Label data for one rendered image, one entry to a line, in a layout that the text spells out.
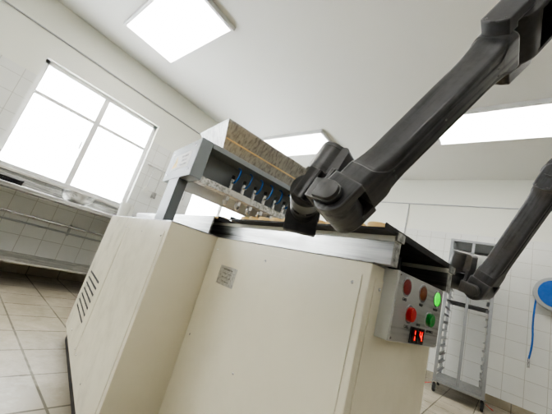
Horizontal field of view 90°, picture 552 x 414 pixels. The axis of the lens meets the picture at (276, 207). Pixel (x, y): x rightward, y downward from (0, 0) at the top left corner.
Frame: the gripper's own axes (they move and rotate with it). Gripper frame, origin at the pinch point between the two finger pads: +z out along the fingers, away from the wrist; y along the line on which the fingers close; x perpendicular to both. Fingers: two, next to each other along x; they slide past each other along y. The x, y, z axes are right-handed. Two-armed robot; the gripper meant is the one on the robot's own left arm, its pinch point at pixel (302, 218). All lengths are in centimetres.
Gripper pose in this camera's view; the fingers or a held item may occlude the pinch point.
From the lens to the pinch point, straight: 64.9
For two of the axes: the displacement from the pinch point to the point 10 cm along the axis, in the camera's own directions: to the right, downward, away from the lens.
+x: 9.7, 2.3, -1.2
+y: -2.5, 9.3, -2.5
